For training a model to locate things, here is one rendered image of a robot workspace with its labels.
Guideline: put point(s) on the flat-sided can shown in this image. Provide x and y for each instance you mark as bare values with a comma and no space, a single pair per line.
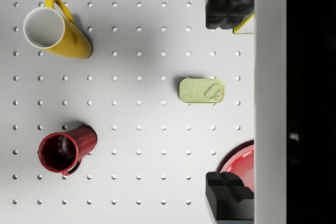
195,90

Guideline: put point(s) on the yellow and white box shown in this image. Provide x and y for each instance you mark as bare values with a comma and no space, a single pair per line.
247,26

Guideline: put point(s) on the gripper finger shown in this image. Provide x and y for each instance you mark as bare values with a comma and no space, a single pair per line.
231,3
228,203

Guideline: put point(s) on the red plate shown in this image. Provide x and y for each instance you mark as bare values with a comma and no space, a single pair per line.
242,159

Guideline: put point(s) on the yellow mug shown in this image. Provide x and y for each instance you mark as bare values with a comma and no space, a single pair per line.
76,43

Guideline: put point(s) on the dark red mug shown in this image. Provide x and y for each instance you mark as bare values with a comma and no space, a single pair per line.
84,140

